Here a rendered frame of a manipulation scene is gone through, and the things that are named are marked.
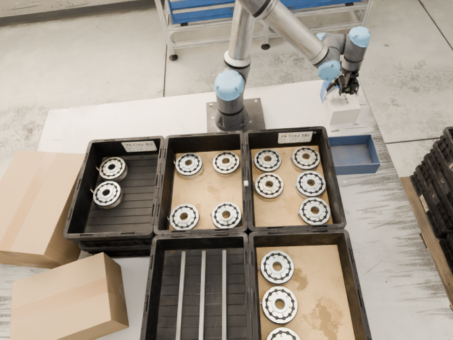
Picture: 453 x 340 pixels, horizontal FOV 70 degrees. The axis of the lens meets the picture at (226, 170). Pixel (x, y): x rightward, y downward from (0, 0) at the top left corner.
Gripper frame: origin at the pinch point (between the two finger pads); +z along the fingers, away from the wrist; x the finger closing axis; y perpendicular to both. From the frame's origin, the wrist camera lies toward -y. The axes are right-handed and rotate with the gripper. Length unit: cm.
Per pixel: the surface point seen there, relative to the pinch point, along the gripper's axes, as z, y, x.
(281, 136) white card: -13.8, 28.6, -32.1
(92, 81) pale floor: 76, -125, -168
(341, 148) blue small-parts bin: 5.8, 23.9, -4.3
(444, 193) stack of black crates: 38, 35, 50
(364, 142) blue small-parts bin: 4.6, 22.9, 5.5
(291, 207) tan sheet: -7, 55, -33
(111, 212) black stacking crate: -7, 49, -98
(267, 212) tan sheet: -7, 56, -41
